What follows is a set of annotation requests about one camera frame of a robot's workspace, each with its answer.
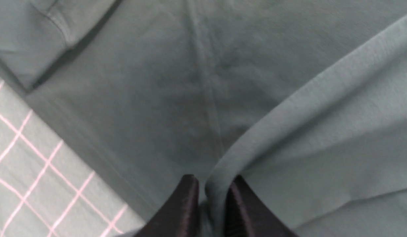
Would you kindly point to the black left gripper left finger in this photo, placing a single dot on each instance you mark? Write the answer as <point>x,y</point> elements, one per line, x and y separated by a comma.
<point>179,216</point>

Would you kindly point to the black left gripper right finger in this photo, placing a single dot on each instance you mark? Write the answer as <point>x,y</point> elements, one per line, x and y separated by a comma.
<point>248,216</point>

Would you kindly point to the green long-sleeve shirt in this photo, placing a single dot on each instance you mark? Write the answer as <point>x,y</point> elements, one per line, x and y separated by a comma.
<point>305,99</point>

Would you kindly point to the green checkered tablecloth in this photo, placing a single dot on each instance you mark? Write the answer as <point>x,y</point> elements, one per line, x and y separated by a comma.
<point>45,188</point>

